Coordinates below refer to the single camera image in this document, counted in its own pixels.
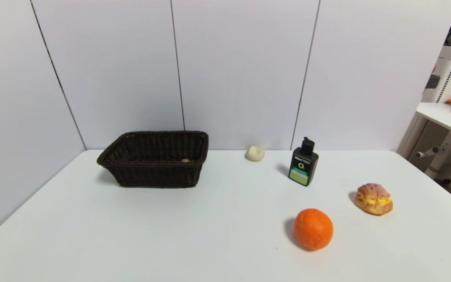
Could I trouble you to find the dark brown wicker basket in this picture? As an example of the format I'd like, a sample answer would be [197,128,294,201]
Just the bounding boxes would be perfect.
[97,131,209,189]

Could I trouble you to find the small white dough bun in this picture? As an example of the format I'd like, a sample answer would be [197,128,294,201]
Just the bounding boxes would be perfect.
[245,145,265,162]

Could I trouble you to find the black bottle with green label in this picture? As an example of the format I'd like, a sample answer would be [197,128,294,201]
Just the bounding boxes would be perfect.
[288,137,319,186]

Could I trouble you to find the orange fruit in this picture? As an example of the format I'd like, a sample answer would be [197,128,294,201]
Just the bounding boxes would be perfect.
[294,208,334,251]

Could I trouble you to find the cream puff pastry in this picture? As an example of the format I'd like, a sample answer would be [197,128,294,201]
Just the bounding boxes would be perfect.
[355,183,393,216]

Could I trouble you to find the white table leg with crank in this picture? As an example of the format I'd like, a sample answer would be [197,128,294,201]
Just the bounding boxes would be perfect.
[416,131,451,181]

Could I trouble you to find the white side table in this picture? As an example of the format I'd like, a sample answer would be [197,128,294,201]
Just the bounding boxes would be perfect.
[416,102,451,143]

